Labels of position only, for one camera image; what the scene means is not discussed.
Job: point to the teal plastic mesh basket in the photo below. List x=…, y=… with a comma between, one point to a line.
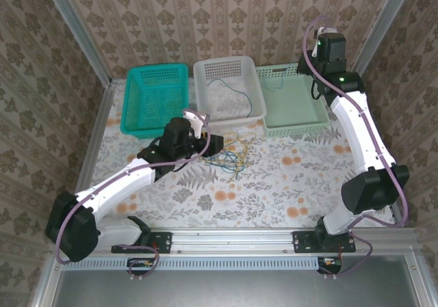
x=154, y=98

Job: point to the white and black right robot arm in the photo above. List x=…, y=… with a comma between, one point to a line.
x=359, y=132

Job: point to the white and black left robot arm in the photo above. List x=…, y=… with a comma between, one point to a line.
x=116, y=184

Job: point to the white plastic mesh basket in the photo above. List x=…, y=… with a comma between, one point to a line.
x=222, y=108

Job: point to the mint green plastic basket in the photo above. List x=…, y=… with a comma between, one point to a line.
x=294, y=108

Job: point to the small black circuit board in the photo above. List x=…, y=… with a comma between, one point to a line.
x=330, y=262
x=140, y=264

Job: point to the grey metal panel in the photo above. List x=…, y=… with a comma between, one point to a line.
x=222, y=290

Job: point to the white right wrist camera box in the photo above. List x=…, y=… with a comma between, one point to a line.
x=323, y=31

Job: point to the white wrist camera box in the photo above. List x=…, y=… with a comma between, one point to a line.
x=196, y=120
x=323, y=31

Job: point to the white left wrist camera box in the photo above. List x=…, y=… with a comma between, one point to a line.
x=196, y=120

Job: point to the aluminium frame post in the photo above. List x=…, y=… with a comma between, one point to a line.
x=386, y=23
x=70, y=20

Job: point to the aluminium mounting rail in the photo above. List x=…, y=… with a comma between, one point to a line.
x=232, y=240

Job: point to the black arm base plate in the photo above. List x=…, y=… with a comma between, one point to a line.
x=162, y=242
x=302, y=243

